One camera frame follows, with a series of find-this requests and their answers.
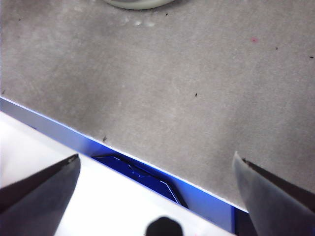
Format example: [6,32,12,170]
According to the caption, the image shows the dark angular housing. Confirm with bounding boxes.
[90,153,190,209]

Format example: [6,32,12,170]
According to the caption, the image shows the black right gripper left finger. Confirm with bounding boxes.
[0,153,81,236]

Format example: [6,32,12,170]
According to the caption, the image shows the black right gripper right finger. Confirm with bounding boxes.
[232,150,315,236]

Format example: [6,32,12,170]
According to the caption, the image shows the pale green electric cooking pot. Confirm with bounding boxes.
[103,0,177,10]

